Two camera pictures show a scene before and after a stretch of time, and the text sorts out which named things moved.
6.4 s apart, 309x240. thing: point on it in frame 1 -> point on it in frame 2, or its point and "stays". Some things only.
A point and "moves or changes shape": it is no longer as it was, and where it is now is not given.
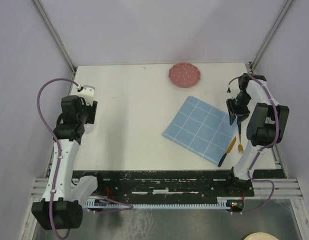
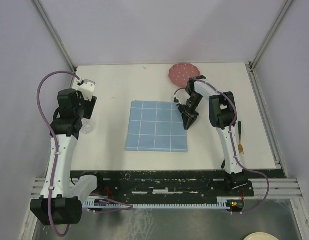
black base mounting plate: x=160 y=186 stays
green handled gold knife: x=227 y=152 moves or changes shape
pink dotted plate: x=184 y=75 stays
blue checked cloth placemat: x=203 y=129 -> x=156 y=126
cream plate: x=260 y=236 stays
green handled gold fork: x=240 y=147 stays
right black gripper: x=243 y=114 -> x=187 y=121
